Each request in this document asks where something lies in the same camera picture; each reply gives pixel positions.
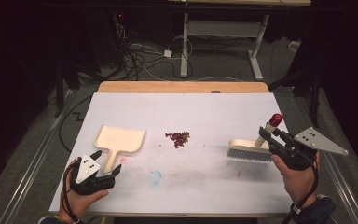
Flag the right hand-held gripper cable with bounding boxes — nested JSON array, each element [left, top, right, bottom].
[[281, 155, 321, 224]]

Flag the person's left hand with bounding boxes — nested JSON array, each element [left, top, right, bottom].
[[57, 158, 110, 223]]

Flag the white table sheet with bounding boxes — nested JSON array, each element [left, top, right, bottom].
[[48, 91, 295, 216]]

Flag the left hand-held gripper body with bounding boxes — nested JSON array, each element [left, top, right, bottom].
[[69, 154, 117, 196]]

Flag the wooden table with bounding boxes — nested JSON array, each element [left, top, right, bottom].
[[96, 81, 270, 94]]

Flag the left hand-held gripper cable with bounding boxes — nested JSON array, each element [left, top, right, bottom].
[[61, 160, 82, 224]]

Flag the cream plastic dustpan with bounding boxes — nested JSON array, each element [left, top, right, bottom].
[[93, 125, 146, 174]]

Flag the white metal frame desk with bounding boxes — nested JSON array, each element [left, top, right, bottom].
[[167, 0, 312, 82]]

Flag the pile of red beans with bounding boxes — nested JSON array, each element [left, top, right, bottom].
[[165, 131, 191, 149]]

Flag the black stand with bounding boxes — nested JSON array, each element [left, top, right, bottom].
[[268, 66, 322, 129]]

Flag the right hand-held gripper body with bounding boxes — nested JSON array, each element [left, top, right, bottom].
[[268, 126, 350, 171]]

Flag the small white box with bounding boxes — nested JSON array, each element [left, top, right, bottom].
[[287, 40, 302, 52]]

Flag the hand-held gripper cable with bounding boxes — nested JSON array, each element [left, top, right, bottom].
[[61, 160, 82, 224], [281, 155, 321, 224]]

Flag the person's right hand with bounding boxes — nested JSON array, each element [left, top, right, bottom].
[[271, 152, 321, 206]]

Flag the tangle of black cables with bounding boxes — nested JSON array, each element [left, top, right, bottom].
[[113, 21, 195, 82]]

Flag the cream brush with red-tipped handle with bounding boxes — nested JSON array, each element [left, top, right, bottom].
[[227, 113, 284, 162]]

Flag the black floor cable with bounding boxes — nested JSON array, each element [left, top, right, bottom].
[[58, 94, 94, 153]]

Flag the metal floor rail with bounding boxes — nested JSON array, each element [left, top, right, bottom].
[[0, 90, 79, 224], [319, 152, 358, 224]]

